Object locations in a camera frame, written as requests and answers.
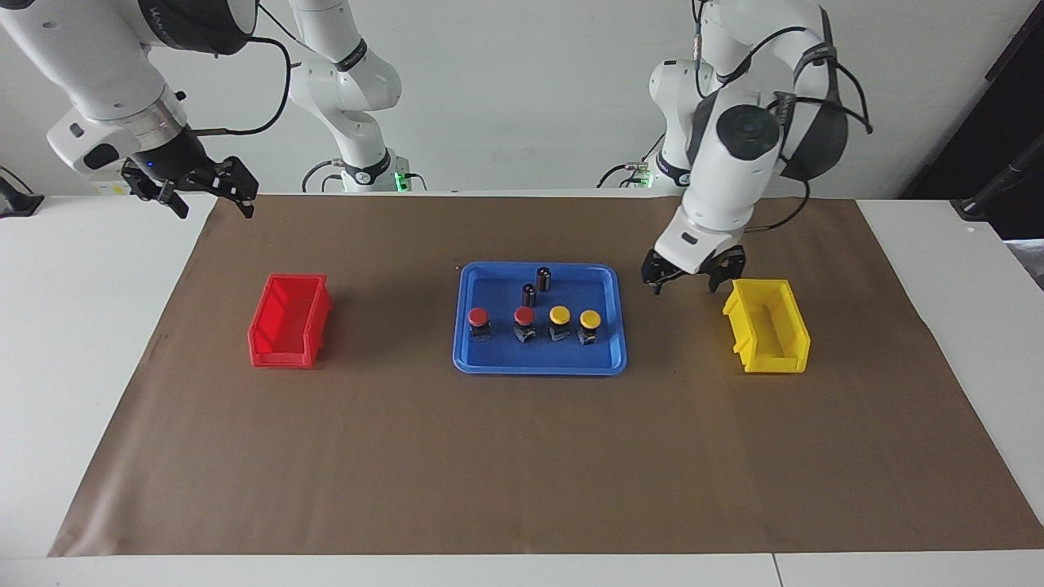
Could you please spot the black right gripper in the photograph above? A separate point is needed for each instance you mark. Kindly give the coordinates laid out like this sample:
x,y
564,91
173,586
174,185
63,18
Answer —
x,y
171,155

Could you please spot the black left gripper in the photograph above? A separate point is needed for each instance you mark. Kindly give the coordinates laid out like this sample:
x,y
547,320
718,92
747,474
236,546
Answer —
x,y
651,267

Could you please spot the yellow push button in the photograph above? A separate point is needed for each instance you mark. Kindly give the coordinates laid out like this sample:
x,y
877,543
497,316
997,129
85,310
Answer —
x,y
559,314
590,318

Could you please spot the red push button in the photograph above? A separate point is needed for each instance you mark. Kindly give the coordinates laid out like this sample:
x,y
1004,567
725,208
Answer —
x,y
479,316
524,315

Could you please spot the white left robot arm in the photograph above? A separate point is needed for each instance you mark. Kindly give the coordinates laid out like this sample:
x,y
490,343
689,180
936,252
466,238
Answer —
x,y
734,163

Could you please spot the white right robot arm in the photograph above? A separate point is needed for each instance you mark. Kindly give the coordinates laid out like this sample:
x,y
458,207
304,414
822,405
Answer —
x,y
81,57

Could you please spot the blue plastic tray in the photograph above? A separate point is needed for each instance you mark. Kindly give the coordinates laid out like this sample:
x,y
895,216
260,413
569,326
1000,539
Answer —
x,y
538,359

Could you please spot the yellow plastic bin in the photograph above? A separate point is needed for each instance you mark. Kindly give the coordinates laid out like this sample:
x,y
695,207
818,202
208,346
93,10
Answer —
x,y
771,326

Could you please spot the black cylindrical capacitor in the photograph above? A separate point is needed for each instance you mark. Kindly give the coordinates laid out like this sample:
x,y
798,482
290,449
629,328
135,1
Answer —
x,y
528,295
544,278

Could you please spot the red plastic bin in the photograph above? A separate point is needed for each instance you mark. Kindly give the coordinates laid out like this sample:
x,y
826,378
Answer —
x,y
285,318

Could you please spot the brown table mat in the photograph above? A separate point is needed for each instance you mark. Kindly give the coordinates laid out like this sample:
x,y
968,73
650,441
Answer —
x,y
522,456

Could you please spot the black stand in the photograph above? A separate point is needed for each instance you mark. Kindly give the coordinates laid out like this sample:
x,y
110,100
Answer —
x,y
999,183

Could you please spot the black clamp mount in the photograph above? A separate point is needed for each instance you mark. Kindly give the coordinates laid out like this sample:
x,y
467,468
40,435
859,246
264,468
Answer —
x,y
16,202

